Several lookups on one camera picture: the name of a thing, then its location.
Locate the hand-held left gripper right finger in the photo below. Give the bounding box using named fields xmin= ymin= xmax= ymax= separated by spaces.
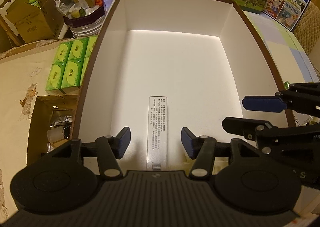
xmin=181 ymin=127 xmax=260 ymax=178

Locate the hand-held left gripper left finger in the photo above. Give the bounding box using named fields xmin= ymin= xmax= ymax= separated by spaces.
xmin=51 ymin=127 xmax=131 ymax=177

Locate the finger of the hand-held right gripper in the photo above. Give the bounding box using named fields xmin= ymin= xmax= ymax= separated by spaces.
xmin=242 ymin=82 xmax=320 ymax=115
xmin=222 ymin=116 xmax=320 ymax=154

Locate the long clear plastic box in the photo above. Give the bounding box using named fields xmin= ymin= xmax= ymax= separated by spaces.
xmin=146 ymin=95 xmax=171 ymax=171

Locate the large white brown-rimmed box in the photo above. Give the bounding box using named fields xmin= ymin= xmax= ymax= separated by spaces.
xmin=71 ymin=0 xmax=298 ymax=171

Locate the small black item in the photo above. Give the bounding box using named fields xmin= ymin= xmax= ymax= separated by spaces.
xmin=62 ymin=123 xmax=73 ymax=140

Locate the silver foil bag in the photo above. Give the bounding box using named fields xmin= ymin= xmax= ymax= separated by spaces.
xmin=51 ymin=115 xmax=73 ymax=128

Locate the clear tape roll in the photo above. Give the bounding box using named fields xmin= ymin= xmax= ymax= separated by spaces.
xmin=47 ymin=127 xmax=64 ymax=143

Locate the beige quilted chair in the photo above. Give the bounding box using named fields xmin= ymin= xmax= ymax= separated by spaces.
xmin=292 ymin=2 xmax=320 ymax=73

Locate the open cardboard box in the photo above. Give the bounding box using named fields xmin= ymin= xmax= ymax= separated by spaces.
xmin=26 ymin=94 xmax=81 ymax=165

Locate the stack of green tissue packs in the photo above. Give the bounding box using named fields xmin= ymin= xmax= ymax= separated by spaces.
xmin=45 ymin=35 xmax=99 ymax=93

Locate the white plastic bag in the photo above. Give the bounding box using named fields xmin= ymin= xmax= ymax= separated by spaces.
xmin=67 ymin=14 xmax=106 ymax=40

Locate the purple octagonal box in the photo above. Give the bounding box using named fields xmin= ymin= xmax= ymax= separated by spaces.
xmin=63 ymin=4 xmax=107 ymax=28

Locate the large brown cardboard carton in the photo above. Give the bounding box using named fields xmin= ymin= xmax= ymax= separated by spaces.
xmin=4 ymin=2 xmax=55 ymax=44

